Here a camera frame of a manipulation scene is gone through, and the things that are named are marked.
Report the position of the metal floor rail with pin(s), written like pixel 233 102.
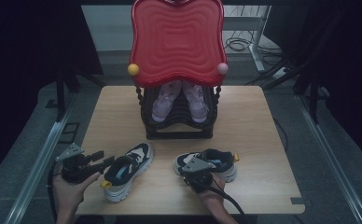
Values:
pixel 331 158
pixel 36 165

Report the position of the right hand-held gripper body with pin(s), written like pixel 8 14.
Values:
pixel 197 177

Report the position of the purple child's shoe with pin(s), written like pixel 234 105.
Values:
pixel 165 102
pixel 196 102

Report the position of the red and black shoe rack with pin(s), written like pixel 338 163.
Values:
pixel 177 46

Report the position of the white metal desk frame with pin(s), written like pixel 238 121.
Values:
pixel 258 40

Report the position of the black metal stand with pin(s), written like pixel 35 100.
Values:
pixel 314 99
pixel 60 96

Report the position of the white power strip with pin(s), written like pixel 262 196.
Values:
pixel 279 72

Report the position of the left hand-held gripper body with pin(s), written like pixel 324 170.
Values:
pixel 75 168

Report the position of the black white blue sneaker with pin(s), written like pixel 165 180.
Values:
pixel 129 174
pixel 224 165

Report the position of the person's left hand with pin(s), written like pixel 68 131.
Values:
pixel 68 196

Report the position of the person's right hand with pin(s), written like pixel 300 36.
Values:
pixel 215 193

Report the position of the black curtain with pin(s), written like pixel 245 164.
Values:
pixel 341 62
pixel 30 62

